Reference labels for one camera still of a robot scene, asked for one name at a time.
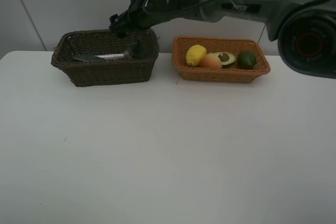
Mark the halved avocado with pit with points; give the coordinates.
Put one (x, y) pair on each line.
(227, 59)

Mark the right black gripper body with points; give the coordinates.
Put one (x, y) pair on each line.
(140, 15)

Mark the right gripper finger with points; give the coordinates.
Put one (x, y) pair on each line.
(121, 34)

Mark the orange wicker basket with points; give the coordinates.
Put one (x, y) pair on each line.
(181, 45)

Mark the dark green pump bottle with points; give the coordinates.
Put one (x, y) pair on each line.
(134, 50)

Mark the dark brown wicker basket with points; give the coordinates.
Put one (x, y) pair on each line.
(104, 42)

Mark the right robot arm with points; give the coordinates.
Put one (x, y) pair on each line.
(303, 29)

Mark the green lime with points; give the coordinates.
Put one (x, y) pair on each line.
(246, 60)

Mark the white marker pen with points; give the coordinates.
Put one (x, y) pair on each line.
(111, 56)

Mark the yellow lemon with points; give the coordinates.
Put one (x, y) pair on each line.
(194, 55)

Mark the black whiteboard eraser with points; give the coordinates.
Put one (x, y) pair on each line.
(88, 58)

